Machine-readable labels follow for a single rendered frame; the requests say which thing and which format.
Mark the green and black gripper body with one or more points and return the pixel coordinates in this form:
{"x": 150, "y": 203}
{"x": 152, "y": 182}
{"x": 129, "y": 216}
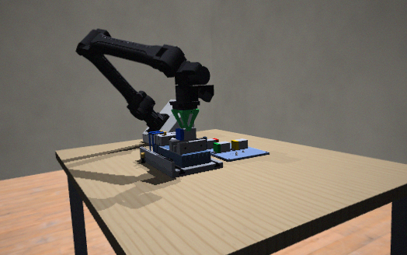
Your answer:
{"x": 182, "y": 96}

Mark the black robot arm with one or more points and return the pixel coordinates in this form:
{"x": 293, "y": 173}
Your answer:
{"x": 99, "y": 42}

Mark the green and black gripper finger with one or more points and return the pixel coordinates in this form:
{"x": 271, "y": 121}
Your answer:
{"x": 183, "y": 116}
{"x": 175, "y": 113}

